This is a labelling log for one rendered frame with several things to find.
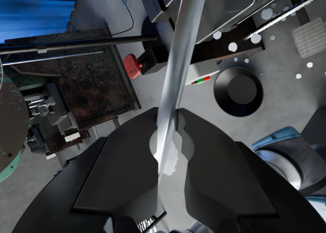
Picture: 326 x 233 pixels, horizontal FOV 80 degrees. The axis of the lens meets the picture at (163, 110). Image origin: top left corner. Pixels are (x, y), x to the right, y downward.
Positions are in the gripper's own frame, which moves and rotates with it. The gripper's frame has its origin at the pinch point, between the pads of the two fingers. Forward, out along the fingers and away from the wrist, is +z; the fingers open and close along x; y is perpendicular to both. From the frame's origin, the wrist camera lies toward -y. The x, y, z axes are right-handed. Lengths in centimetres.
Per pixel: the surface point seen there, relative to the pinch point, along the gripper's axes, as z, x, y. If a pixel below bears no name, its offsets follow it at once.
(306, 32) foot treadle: 69, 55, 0
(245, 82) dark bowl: 97, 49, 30
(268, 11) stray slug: 33.9, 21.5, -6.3
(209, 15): 28.5, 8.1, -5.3
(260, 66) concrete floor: 93, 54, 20
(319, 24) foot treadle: 67, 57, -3
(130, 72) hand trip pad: 49, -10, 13
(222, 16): 26.7, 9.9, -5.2
